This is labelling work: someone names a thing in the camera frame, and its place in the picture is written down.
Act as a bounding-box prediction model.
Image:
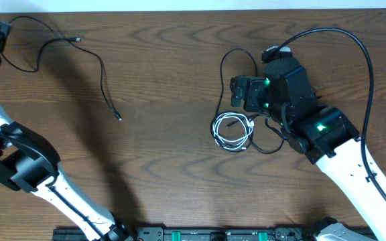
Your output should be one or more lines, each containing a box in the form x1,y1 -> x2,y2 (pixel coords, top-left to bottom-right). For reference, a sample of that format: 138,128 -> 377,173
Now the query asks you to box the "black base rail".
52,216 -> 375,241

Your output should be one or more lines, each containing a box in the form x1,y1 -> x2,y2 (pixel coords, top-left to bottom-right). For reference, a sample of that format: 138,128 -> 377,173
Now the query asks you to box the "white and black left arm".
0,21 -> 138,240

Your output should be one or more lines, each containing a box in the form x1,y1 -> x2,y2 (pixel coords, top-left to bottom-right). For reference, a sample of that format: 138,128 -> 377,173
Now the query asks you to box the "white cable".
212,112 -> 255,151

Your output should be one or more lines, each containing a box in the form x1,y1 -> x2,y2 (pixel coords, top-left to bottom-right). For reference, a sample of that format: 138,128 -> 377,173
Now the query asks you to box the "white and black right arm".
230,57 -> 386,240

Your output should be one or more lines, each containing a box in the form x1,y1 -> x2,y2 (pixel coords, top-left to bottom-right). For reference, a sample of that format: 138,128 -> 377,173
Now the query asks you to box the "black right camera cable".
273,27 -> 386,227

